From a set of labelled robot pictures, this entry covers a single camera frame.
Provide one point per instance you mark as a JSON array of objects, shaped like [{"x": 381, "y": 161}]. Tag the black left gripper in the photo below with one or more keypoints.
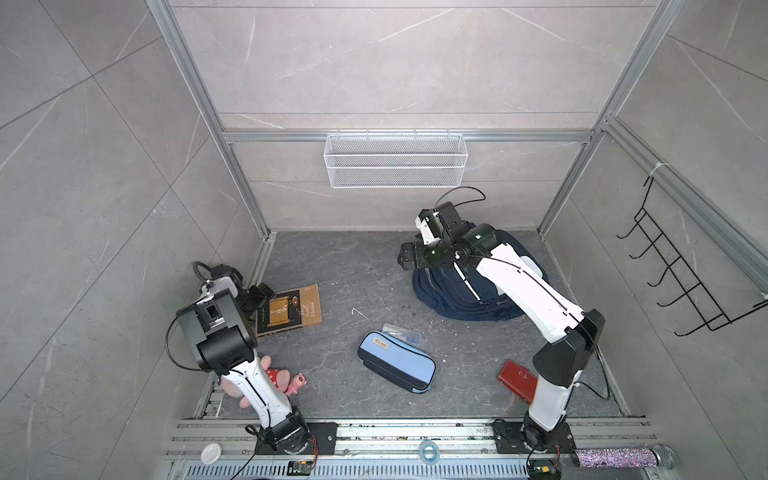
[{"x": 260, "y": 299}]

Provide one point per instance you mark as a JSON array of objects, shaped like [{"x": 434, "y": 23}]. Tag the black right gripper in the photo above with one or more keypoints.
[{"x": 417, "y": 248}]

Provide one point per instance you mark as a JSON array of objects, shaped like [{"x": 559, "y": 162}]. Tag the brown and black book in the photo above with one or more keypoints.
[{"x": 289, "y": 310}]

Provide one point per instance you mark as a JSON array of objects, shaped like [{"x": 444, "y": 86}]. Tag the navy blue student backpack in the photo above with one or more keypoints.
[{"x": 474, "y": 298}]

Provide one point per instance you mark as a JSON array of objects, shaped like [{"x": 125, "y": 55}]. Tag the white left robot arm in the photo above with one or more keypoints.
[{"x": 217, "y": 329}]

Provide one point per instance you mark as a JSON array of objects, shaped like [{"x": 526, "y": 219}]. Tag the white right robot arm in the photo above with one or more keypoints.
[{"x": 571, "y": 332}]

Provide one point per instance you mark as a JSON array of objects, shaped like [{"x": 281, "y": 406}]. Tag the clear plastic eraser box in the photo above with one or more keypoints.
[{"x": 403, "y": 334}]

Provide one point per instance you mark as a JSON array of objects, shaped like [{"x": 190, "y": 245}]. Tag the light blue pencil case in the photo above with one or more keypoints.
[{"x": 398, "y": 362}]

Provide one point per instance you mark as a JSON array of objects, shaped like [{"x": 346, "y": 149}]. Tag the white round cap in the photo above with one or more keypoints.
[{"x": 211, "y": 453}]

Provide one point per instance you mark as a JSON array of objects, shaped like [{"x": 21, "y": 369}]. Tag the red wallet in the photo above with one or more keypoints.
[{"x": 518, "y": 379}]

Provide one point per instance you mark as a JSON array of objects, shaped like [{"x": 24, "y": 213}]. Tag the clear tape roll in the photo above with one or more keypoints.
[{"x": 429, "y": 452}]

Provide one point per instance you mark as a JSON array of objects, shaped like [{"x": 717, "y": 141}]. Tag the glittery purple tube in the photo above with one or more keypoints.
[{"x": 658, "y": 456}]

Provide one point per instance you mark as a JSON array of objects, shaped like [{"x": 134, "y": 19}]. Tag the white wire mesh basket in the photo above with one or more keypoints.
[{"x": 406, "y": 160}]

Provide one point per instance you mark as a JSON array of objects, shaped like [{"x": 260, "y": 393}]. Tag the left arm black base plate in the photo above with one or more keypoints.
[{"x": 321, "y": 437}]

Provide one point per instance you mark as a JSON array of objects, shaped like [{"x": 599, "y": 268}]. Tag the aluminium rail frame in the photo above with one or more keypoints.
[{"x": 388, "y": 449}]

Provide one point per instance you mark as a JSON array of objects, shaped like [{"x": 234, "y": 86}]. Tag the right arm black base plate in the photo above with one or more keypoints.
[{"x": 507, "y": 437}]

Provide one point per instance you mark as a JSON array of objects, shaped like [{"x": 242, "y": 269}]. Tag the black wire hook rack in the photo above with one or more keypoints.
[{"x": 691, "y": 288}]

